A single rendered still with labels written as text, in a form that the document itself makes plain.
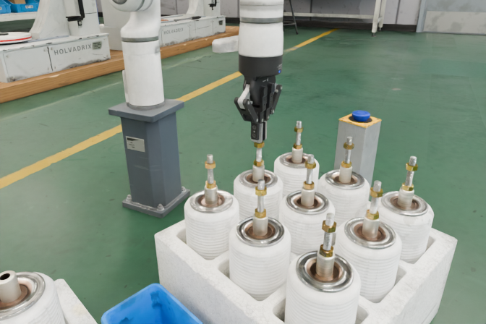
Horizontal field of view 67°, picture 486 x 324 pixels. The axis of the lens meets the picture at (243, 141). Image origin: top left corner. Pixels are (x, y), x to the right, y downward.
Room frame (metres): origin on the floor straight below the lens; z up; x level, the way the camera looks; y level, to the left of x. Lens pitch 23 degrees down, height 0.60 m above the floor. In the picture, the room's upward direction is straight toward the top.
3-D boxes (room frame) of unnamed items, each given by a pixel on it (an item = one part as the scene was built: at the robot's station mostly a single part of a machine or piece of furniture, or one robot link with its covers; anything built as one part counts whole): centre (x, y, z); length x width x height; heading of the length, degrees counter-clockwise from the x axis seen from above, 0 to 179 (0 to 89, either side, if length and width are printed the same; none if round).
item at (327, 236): (0.38, -0.11, 0.30); 0.01 x 0.01 x 0.08
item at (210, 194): (0.55, 0.06, 0.26); 0.02 x 0.02 x 0.03
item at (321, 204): (0.55, -0.11, 0.25); 0.08 x 0.08 x 0.01
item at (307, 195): (0.55, -0.11, 0.26); 0.02 x 0.02 x 0.03
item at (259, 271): (0.47, -0.03, 0.16); 0.10 x 0.10 x 0.18
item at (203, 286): (0.55, -0.11, 0.09); 0.39 x 0.39 x 0.18; 44
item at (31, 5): (5.25, 3.01, 0.36); 0.50 x 0.38 x 0.21; 66
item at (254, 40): (0.65, -0.01, 0.52); 0.11 x 0.09 x 0.06; 56
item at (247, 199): (0.63, -0.03, 0.16); 0.10 x 0.10 x 0.18
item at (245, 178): (0.63, -0.03, 0.25); 0.08 x 0.08 x 0.01
